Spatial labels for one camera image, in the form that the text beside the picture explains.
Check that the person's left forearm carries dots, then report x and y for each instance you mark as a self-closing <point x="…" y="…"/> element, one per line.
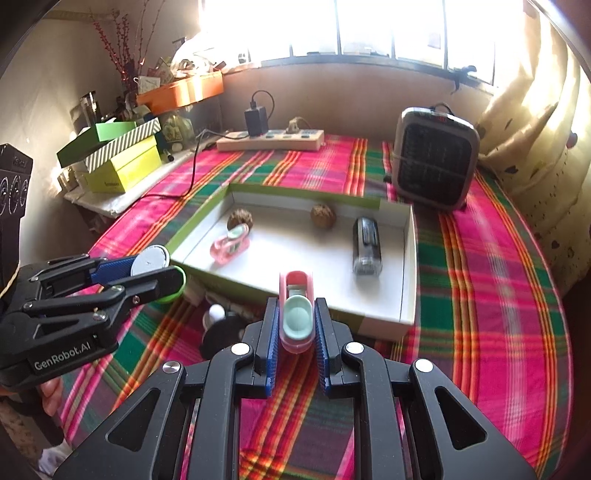
<point x="23" y="420"/>

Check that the black bike light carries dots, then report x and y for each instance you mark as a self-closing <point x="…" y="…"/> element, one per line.
<point x="367" y="249"/>

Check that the grey space heater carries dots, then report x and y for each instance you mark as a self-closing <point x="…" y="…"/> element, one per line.
<point x="434" y="157"/>

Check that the white plug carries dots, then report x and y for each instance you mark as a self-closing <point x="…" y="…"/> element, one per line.
<point x="293" y="127"/>

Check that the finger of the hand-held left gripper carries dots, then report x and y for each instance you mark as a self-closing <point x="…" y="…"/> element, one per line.
<point x="111" y="270"/>
<point x="152" y="281"/>

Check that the person's left hand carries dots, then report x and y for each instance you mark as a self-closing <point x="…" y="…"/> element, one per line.
<point x="51" y="397"/>

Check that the pile of paper packets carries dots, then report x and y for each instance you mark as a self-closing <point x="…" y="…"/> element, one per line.
<point x="161" y="71"/>

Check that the pink green plaid blanket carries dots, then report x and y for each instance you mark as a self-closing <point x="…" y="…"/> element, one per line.
<point x="485" y="277"/>

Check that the clear jar green label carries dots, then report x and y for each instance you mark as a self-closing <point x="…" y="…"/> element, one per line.
<point x="178" y="131"/>

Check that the black window latch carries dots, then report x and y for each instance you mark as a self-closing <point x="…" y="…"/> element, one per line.
<point x="461" y="76"/>

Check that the pink mint clip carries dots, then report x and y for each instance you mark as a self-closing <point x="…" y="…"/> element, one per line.
<point x="226" y="249"/>
<point x="298" y="318"/>

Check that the yellow-green box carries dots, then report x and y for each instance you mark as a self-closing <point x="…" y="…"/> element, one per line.
<point x="129" y="168"/>

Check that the yellow rubber band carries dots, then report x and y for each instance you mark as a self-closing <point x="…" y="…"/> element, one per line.
<point x="9" y="282"/>

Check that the white side table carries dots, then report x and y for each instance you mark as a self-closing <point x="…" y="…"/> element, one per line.
<point x="115" y="203"/>

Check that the green white cardboard box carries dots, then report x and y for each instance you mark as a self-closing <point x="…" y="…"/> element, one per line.
<point x="295" y="249"/>

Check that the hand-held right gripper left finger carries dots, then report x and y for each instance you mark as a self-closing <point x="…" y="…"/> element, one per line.
<point x="272" y="350"/>

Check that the brown walnut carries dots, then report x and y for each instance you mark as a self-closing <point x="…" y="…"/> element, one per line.
<point x="323" y="214"/>
<point x="240" y="218"/>

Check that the orange box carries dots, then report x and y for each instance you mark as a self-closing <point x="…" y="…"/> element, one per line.
<point x="184" y="90"/>

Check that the green box lid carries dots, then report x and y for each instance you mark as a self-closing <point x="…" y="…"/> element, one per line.
<point x="83" y="145"/>

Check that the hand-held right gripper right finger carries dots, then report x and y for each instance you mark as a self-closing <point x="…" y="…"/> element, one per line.
<point x="323" y="350"/>

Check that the white round gadget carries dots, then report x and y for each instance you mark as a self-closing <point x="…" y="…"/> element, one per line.
<point x="148" y="261"/>

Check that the white knob piece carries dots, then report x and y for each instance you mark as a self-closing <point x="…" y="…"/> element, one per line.
<point x="214" y="316"/>

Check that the red berry branches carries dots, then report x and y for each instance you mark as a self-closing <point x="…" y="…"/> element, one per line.
<point x="121" y="60"/>

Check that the black round disc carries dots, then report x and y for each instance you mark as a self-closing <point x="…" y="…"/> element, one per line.
<point x="221" y="337"/>

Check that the cream heart print curtain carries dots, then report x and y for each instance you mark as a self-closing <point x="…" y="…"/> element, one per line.
<point x="531" y="138"/>

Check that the beige power strip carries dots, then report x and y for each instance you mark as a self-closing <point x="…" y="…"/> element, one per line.
<point x="272" y="141"/>

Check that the window frame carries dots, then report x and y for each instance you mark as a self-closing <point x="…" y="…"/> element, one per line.
<point x="369" y="56"/>

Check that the striped box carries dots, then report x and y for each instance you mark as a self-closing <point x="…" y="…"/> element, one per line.
<point x="124" y="145"/>

